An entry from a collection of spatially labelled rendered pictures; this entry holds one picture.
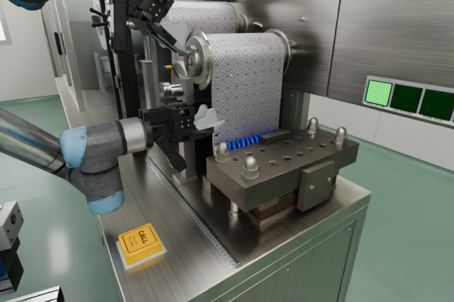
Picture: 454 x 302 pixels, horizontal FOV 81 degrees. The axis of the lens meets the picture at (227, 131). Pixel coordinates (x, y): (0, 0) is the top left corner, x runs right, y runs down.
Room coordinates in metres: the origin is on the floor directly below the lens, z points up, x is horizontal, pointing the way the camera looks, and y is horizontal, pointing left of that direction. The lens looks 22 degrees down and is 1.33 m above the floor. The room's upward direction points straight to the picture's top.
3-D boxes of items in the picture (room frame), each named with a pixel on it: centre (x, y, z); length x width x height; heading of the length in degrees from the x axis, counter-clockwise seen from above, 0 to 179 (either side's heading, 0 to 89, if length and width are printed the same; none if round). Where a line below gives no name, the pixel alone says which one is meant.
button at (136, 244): (0.42, 0.18, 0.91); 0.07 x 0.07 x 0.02; 34
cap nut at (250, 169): (0.50, -0.05, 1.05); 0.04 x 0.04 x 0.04
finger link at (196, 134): (0.59, 0.07, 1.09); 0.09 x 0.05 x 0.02; 122
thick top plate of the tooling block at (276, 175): (0.62, -0.16, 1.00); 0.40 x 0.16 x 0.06; 124
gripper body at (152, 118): (0.57, 0.14, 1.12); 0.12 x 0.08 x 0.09; 124
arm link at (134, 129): (0.53, 0.21, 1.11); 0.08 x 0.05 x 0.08; 34
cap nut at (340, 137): (0.68, -0.32, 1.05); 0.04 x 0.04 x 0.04
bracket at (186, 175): (0.69, 0.13, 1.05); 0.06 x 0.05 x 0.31; 124
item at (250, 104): (0.70, -0.06, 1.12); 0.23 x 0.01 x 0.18; 124
